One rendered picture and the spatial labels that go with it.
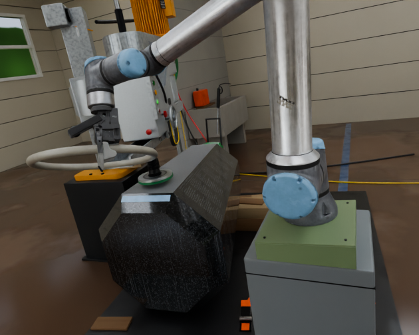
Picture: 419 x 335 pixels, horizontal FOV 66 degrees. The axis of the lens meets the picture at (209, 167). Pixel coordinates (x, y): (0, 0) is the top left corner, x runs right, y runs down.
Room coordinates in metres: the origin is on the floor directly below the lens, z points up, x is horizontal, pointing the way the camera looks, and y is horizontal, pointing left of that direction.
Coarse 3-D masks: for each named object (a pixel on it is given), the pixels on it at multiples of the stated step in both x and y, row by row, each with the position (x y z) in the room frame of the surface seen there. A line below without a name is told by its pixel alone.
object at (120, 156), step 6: (168, 132) 2.10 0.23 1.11; (156, 138) 1.90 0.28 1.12; (162, 138) 2.02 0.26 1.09; (132, 144) 1.81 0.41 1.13; (138, 144) 1.90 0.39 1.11; (150, 144) 1.77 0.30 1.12; (156, 144) 1.88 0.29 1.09; (120, 156) 1.61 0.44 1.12; (126, 156) 1.68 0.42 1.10; (132, 156) 1.48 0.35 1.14; (138, 156) 1.55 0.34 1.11; (108, 168) 1.48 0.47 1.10; (114, 168) 1.47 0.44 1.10
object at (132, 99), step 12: (120, 84) 1.82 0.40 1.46; (132, 84) 1.81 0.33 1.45; (144, 84) 1.80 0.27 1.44; (156, 84) 1.95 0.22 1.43; (120, 96) 1.83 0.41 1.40; (132, 96) 1.82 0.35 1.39; (144, 96) 1.81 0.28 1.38; (120, 108) 1.83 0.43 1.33; (132, 108) 1.82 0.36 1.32; (144, 108) 1.81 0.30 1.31; (120, 120) 1.83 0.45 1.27; (132, 120) 1.82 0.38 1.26; (144, 120) 1.81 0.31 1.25; (156, 120) 1.81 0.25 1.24; (132, 132) 1.82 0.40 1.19; (144, 132) 1.81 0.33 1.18; (156, 132) 1.80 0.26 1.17
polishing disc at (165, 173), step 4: (148, 172) 1.98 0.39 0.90; (164, 172) 1.93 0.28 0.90; (168, 172) 1.91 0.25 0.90; (140, 176) 1.93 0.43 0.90; (144, 176) 1.91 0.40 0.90; (156, 176) 1.87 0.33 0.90; (160, 176) 1.86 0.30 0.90; (164, 176) 1.84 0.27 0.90; (168, 176) 1.86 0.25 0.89; (140, 180) 1.85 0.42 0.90; (144, 180) 1.83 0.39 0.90; (148, 180) 1.82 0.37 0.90; (152, 180) 1.81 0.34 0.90; (156, 180) 1.81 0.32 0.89
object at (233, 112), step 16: (240, 96) 5.94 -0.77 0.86; (192, 112) 5.12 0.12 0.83; (208, 112) 5.00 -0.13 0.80; (224, 112) 5.02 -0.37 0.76; (240, 112) 5.69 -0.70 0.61; (192, 128) 5.14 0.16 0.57; (208, 128) 5.02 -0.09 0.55; (224, 128) 4.93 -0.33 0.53; (240, 128) 5.93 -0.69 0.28; (224, 144) 5.06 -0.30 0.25
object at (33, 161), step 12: (120, 144) 1.10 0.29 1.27; (36, 156) 1.08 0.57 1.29; (48, 156) 1.05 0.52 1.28; (60, 156) 1.05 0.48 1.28; (144, 156) 1.40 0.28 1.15; (156, 156) 1.28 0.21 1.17; (36, 168) 1.24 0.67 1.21; (48, 168) 1.31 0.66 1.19; (60, 168) 1.36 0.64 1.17; (72, 168) 1.40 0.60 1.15; (84, 168) 1.43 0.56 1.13; (96, 168) 1.46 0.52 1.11
